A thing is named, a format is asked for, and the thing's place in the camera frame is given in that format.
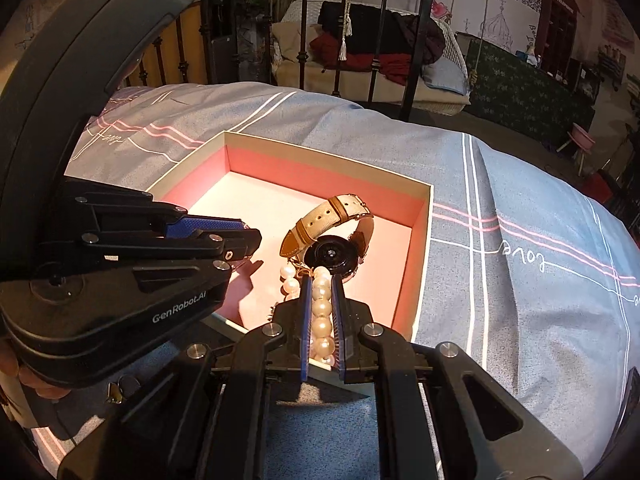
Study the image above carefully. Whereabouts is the tan leather strap watch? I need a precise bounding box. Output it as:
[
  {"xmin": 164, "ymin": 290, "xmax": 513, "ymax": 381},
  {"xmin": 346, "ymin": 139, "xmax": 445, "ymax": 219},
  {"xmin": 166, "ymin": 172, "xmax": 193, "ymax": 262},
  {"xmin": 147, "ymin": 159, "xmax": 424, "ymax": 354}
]
[{"xmin": 279, "ymin": 194, "xmax": 374, "ymax": 281}]

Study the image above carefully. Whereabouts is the white pearl bracelet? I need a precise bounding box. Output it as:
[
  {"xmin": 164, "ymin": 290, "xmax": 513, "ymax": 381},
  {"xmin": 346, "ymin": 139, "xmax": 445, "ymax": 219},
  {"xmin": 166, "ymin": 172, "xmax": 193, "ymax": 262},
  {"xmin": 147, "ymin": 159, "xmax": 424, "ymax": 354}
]
[{"xmin": 278, "ymin": 261, "xmax": 338, "ymax": 366}]

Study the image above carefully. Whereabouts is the left human hand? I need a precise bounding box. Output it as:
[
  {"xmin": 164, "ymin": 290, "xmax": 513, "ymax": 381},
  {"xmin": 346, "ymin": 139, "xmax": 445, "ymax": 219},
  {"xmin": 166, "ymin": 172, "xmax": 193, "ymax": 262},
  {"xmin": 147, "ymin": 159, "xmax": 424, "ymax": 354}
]
[{"xmin": 0, "ymin": 339, "xmax": 70, "ymax": 400}]

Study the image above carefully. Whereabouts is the mint box with pink interior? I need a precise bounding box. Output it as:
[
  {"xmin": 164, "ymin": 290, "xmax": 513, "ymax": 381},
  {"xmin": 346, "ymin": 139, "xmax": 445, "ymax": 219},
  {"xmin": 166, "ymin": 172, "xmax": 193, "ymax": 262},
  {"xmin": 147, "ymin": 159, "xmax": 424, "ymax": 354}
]
[{"xmin": 148, "ymin": 131, "xmax": 433, "ymax": 338}]

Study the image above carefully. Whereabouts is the blue plaid bedsheet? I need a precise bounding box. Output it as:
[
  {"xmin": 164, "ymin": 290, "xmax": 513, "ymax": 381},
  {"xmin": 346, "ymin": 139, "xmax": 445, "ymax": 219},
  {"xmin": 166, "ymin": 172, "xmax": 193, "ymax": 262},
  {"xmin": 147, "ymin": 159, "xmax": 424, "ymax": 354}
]
[{"xmin": 66, "ymin": 82, "xmax": 639, "ymax": 474}]

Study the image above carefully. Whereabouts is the pink stool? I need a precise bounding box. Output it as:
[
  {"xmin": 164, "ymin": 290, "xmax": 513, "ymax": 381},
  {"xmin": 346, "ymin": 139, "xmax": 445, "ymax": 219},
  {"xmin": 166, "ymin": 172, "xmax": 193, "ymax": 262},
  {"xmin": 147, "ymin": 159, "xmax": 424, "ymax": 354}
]
[{"xmin": 556, "ymin": 122, "xmax": 596, "ymax": 176}]

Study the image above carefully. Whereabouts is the dark floral cabinet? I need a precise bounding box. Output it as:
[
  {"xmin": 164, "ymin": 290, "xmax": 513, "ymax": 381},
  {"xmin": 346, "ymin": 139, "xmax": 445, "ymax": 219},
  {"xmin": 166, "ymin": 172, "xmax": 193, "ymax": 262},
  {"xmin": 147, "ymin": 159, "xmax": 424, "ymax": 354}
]
[{"xmin": 465, "ymin": 37, "xmax": 594, "ymax": 148}]

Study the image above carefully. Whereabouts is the black iron bed frame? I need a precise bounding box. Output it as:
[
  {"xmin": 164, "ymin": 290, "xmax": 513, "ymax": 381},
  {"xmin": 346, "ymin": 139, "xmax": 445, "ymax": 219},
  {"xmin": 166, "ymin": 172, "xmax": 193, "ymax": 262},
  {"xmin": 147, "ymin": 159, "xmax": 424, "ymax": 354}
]
[{"xmin": 125, "ymin": 0, "xmax": 454, "ymax": 119}]

